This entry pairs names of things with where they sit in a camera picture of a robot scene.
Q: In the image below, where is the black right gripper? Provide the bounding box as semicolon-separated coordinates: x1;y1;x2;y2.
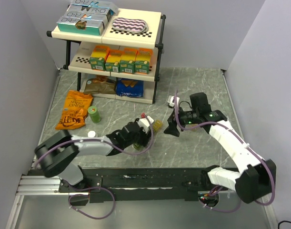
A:
163;105;199;137

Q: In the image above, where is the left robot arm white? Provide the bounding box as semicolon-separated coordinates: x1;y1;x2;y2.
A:
34;116;155;192

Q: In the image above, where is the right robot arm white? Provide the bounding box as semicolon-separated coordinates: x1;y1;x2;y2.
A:
164;93;276;206

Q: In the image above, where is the clear glass pill bottle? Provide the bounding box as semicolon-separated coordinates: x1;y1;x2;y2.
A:
186;124;200;132

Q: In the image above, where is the green lidded jar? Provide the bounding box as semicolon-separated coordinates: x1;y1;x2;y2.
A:
88;106;101;123

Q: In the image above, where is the white capped pill bottle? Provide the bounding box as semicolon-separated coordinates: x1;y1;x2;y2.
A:
88;130;97;138

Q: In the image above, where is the blue Doritos bag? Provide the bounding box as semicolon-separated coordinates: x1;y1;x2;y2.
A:
116;78;144;97

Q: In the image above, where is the cassava chips bag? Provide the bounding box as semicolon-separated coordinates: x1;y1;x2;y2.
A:
83;75;116;94

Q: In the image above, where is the orange honey dijon chip bag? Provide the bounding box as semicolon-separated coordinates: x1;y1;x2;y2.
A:
55;90;93;130

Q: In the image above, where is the beige black shelf rack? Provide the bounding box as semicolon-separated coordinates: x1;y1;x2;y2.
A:
46;9;166;104

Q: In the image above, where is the green scrub daddy box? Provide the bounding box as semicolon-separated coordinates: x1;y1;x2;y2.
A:
89;45;110;71
119;48;138;74
134;48;153;74
105;50;123;73

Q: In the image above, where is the teal RiO box middle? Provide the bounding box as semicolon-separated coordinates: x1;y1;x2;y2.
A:
63;11;111;24

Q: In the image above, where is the teal rio box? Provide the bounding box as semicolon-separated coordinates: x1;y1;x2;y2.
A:
70;0;119;15
63;11;111;24
57;17;104;36

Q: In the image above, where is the teal RiO box front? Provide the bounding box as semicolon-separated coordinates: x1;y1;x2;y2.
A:
57;17;104;36

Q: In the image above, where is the teal RiO box back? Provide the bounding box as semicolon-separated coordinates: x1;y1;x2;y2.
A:
70;0;119;15

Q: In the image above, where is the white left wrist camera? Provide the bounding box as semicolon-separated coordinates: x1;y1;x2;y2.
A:
137;114;155;133

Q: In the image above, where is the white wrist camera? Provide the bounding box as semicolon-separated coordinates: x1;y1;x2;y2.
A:
167;95;180;108
137;114;155;133

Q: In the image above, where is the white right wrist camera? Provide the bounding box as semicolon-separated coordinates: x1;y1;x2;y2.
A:
167;95;180;108

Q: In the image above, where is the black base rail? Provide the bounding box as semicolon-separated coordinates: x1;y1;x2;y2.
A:
15;167;229;204

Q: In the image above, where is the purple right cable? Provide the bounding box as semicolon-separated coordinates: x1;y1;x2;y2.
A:
173;89;276;212

